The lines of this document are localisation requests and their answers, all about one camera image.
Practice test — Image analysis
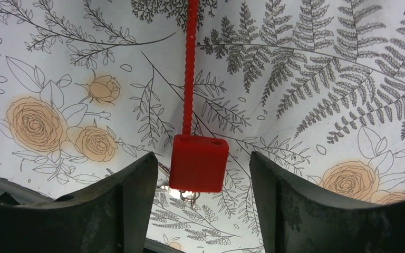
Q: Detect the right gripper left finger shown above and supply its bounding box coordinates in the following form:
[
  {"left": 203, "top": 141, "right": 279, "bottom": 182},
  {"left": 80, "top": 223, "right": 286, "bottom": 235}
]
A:
[{"left": 0, "top": 153, "right": 158, "bottom": 252}]

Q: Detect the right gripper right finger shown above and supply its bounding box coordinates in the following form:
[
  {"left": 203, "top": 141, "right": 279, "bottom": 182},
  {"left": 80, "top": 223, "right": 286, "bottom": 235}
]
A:
[{"left": 249, "top": 152, "right": 405, "bottom": 252}]

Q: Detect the red cable lock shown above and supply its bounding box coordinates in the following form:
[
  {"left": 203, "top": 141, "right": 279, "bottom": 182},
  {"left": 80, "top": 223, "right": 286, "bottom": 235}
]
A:
[{"left": 169, "top": 1, "right": 229, "bottom": 193}]

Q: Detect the floral table mat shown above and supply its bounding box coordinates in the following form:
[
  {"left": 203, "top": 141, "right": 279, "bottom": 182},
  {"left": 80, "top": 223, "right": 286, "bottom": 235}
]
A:
[{"left": 0, "top": 1, "right": 405, "bottom": 252}]

